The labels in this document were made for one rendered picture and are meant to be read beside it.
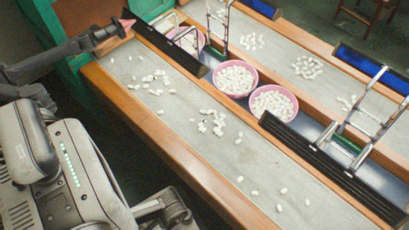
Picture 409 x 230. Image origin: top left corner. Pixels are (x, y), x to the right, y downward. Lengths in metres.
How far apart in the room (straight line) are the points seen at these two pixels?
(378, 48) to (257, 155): 2.16
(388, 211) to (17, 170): 1.11
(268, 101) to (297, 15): 1.91
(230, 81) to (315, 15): 1.94
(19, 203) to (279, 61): 1.59
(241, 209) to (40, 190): 0.89
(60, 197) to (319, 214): 1.11
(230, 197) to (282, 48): 1.04
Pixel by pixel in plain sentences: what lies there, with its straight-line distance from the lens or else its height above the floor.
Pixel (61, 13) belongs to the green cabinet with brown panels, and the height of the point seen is 1.13.
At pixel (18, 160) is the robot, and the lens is 0.69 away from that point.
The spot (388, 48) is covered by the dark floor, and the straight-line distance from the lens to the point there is 3.52.
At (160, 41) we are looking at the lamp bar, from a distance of 1.61.
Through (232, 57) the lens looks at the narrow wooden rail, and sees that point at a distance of 2.01.
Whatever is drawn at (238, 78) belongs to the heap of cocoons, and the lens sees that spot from 1.87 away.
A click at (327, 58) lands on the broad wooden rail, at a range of 2.06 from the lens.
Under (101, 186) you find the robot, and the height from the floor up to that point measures 1.44.
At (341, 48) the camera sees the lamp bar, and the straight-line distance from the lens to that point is 1.66.
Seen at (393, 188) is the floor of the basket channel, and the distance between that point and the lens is 1.82.
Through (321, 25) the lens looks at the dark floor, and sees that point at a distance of 3.52.
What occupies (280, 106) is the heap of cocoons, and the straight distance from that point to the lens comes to 1.79.
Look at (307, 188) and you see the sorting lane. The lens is 1.59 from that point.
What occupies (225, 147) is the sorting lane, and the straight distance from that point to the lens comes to 1.62.
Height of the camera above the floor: 2.17
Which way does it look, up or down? 56 degrees down
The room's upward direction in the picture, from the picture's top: 3 degrees counter-clockwise
